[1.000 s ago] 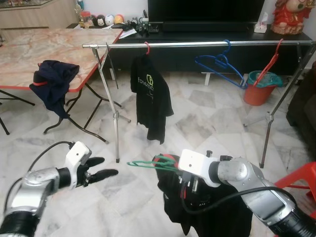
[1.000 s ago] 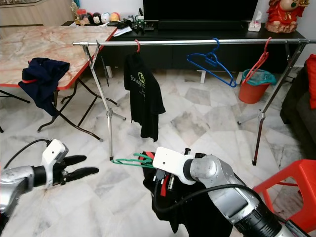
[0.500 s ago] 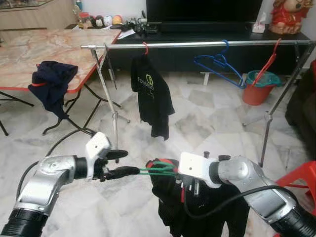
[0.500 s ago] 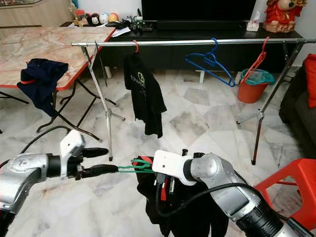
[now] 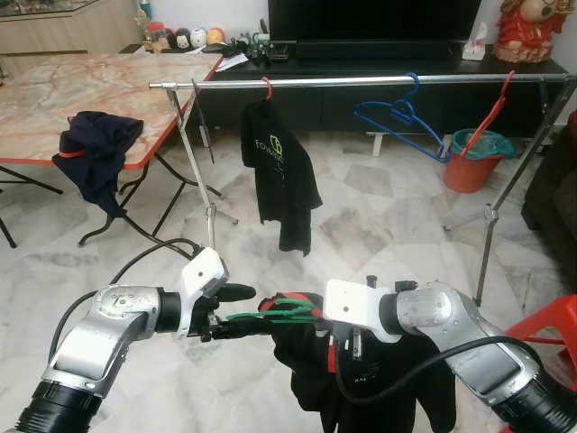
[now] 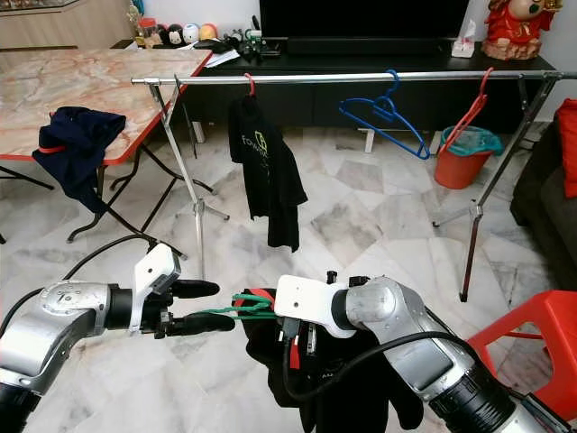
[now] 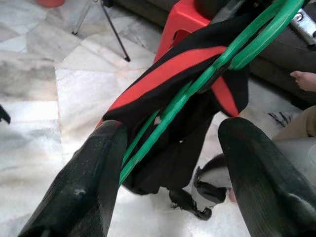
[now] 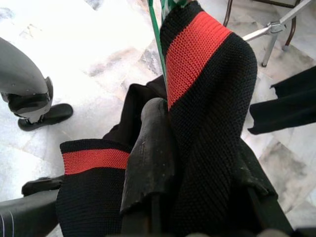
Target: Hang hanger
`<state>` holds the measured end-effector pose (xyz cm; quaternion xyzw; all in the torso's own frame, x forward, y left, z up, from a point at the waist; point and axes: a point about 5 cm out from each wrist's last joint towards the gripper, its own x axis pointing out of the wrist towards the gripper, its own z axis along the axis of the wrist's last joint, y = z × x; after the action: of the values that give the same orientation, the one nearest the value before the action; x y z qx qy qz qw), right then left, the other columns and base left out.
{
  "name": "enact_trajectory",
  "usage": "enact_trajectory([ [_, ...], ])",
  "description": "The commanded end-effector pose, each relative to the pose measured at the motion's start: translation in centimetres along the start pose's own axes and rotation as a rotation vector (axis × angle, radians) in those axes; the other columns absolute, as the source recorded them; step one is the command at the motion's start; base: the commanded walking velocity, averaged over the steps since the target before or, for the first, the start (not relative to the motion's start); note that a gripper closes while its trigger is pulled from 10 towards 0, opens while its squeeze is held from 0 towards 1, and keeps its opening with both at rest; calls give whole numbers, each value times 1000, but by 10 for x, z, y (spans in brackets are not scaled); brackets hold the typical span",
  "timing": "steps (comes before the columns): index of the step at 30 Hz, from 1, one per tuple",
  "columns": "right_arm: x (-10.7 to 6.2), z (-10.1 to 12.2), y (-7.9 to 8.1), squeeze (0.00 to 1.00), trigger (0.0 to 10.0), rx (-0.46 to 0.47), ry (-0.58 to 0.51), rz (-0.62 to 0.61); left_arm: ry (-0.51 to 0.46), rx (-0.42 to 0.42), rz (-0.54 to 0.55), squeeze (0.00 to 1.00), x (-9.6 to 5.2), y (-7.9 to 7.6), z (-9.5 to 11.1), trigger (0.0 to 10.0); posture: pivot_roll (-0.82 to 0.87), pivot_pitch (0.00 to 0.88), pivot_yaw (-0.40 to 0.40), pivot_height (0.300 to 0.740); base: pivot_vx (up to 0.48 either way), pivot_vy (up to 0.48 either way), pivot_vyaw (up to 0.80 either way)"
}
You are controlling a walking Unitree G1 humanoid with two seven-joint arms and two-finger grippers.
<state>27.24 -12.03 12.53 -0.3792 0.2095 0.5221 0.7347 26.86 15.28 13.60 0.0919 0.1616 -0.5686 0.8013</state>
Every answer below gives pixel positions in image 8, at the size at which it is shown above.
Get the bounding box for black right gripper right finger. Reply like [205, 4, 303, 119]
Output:
[234, 140, 294, 237]

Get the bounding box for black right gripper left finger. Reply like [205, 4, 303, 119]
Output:
[120, 97, 183, 237]

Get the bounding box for green plastic hanger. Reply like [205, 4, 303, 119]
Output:
[147, 0, 187, 86]

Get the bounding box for black printed t-shirt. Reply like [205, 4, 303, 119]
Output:
[247, 66, 316, 135]

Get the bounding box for black robot left foot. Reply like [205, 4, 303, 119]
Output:
[17, 103, 74, 132]

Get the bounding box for black robot foot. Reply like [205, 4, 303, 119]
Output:
[17, 103, 74, 132]
[21, 176, 64, 197]

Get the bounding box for black robot right foot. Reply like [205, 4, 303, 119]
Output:
[21, 176, 64, 197]

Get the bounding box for silver robot right leg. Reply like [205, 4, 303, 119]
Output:
[0, 190, 62, 237]

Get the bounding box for silver robot leg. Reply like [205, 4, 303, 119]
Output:
[0, 190, 62, 237]
[0, 37, 54, 124]

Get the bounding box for silver robot left leg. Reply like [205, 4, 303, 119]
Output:
[0, 37, 54, 124]

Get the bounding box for silver metal clothes rack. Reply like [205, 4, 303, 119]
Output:
[242, 0, 316, 68]

